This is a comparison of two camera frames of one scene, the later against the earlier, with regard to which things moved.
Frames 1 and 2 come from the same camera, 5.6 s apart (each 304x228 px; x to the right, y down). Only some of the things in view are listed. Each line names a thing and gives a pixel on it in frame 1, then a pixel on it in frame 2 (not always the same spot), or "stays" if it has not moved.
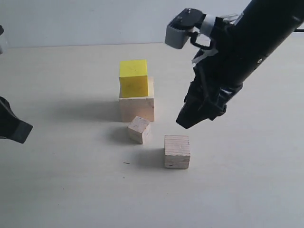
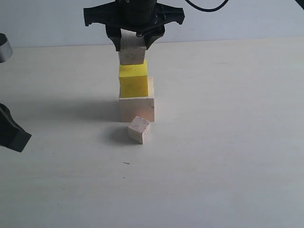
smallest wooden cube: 139,130 stays
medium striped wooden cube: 177,151 → 132,48
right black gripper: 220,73 → 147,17
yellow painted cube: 133,78 stays
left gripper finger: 11,127 → 12,135
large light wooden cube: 142,107 stays
